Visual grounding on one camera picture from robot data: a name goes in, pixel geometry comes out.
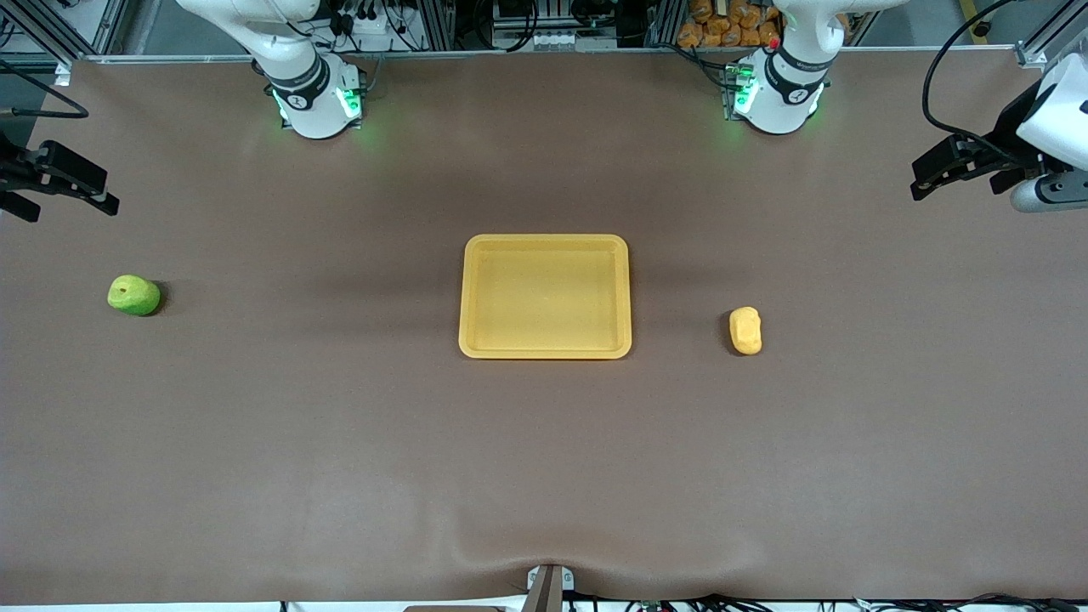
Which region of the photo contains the green apple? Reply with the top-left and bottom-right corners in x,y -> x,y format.
107,274 -> 162,317

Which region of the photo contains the yellow potato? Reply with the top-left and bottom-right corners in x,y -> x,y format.
728,306 -> 763,356

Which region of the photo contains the yellow plastic tray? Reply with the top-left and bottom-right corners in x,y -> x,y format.
458,233 -> 633,360

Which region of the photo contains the white power strip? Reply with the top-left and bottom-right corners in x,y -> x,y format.
327,8 -> 405,54

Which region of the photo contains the brown table mat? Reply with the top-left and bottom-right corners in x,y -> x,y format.
0,47 -> 1088,606

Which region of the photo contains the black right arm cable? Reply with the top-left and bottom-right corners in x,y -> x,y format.
0,58 -> 91,120

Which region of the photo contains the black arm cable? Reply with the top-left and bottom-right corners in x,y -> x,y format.
922,0 -> 1021,158
0,58 -> 91,120

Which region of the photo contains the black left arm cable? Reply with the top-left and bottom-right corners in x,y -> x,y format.
922,0 -> 1021,158

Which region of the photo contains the aluminium frame profile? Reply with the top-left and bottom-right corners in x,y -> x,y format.
418,0 -> 457,52
648,0 -> 683,48
1016,0 -> 1088,69
0,0 -> 128,86

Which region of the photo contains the metal clamp bracket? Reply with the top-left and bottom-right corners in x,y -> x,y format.
525,564 -> 575,612

